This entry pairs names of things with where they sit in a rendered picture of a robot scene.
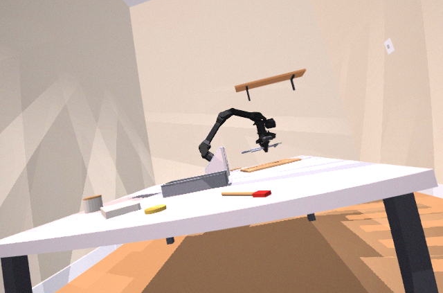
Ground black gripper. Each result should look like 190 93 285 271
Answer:
256 130 273 152

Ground red-tipped pastry brush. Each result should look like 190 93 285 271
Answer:
221 190 271 197

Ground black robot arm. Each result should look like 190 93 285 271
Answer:
199 108 276 162

